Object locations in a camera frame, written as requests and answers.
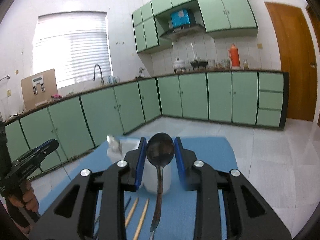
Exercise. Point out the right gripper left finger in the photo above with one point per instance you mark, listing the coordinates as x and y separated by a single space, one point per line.
136 160

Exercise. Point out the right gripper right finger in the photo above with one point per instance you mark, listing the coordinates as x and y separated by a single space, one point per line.
184 160

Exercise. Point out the dark metal spoon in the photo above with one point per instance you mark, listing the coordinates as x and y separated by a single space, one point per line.
160 151

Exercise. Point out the light wooden chopstick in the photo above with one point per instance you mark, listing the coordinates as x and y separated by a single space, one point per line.
141 220
131 212

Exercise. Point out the green lower kitchen cabinets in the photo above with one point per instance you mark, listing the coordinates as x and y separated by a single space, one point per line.
81 122

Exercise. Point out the green kitchen cabinets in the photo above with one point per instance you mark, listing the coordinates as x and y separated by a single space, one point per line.
220 18
81 122

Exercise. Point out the green upper kitchen cabinets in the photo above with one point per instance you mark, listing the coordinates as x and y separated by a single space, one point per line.
220 18

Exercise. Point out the person's left hand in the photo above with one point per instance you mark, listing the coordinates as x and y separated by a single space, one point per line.
29 200

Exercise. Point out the white plastic cup left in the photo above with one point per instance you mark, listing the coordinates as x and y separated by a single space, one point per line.
149 178

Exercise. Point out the blue tablecloth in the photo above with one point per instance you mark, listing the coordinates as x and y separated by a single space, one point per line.
178 206

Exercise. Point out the cardboard box with label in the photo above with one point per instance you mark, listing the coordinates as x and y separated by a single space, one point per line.
38 89

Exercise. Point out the white ceramic pot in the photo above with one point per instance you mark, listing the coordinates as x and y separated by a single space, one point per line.
179 65

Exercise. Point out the black wok with lid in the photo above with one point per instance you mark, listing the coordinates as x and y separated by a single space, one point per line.
199 64

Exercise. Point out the orange thermos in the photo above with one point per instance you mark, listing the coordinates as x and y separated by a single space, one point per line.
234 56

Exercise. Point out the small glass jar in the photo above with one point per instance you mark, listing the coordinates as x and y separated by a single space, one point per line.
246 65

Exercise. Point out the black range hood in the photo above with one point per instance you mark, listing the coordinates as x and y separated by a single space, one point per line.
175 34

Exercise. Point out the window blinds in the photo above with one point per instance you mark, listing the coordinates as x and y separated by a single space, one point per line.
75 44

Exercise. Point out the blue box on hood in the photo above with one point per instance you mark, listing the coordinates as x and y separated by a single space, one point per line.
182 17

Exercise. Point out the brown wooden door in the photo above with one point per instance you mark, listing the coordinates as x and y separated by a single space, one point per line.
297 57

